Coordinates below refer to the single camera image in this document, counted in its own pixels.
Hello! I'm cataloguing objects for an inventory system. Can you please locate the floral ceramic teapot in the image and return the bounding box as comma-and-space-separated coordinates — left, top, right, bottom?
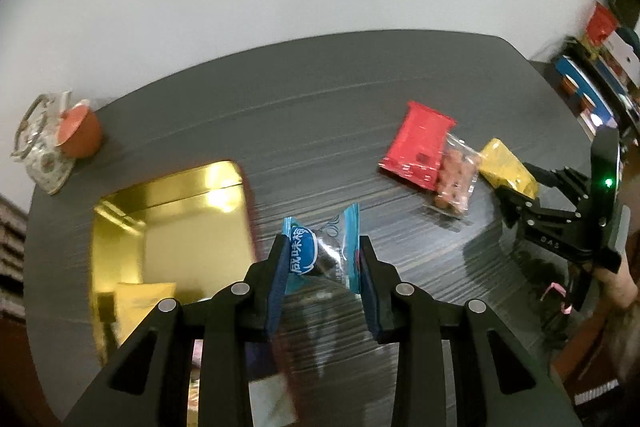
11, 91, 76, 196

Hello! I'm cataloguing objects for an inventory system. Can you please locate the navy white snack packet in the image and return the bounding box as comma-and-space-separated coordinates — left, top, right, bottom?
244, 341, 298, 427

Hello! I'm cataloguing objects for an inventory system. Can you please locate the white carton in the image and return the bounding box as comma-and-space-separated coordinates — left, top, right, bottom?
605, 29, 640, 88

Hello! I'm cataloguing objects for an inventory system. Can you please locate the person's right hand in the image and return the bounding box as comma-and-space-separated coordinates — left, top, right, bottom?
594, 229, 640, 309

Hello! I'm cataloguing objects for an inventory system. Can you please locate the yellow snack packet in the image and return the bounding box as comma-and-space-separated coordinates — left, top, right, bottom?
477, 138, 540, 200
114, 282, 177, 348

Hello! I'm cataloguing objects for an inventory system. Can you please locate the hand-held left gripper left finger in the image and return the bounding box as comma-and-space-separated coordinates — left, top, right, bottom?
62, 234, 293, 427

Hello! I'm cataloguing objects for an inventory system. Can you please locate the orange clay lidded cup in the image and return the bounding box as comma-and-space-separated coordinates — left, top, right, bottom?
56, 99, 104, 158

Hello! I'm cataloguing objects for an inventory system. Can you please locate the blue candy packet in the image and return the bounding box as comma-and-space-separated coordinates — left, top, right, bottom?
282, 203, 362, 297

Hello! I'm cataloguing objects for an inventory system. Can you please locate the white ribbed panel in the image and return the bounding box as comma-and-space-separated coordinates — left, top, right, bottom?
0, 194, 29, 323

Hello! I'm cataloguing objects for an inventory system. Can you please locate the red snack packet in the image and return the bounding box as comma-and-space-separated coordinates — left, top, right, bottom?
378, 101, 457, 192

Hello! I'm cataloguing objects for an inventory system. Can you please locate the clear nut packet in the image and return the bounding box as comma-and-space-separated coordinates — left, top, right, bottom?
425, 132, 485, 220

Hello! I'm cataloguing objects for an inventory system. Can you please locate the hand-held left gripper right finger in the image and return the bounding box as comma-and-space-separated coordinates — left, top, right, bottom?
357, 234, 583, 427

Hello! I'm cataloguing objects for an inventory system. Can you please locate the gold metal tin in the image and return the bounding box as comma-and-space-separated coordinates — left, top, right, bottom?
89, 160, 298, 427

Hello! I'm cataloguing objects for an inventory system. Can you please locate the person's right forearm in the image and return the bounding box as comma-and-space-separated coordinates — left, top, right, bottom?
602, 302, 640, 385

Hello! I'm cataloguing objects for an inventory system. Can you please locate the blue white box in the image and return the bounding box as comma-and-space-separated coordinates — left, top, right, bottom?
554, 56, 620, 128

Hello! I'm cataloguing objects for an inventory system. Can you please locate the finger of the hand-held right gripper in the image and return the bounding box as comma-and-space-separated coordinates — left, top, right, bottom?
522, 161, 591, 204
492, 184, 583, 233

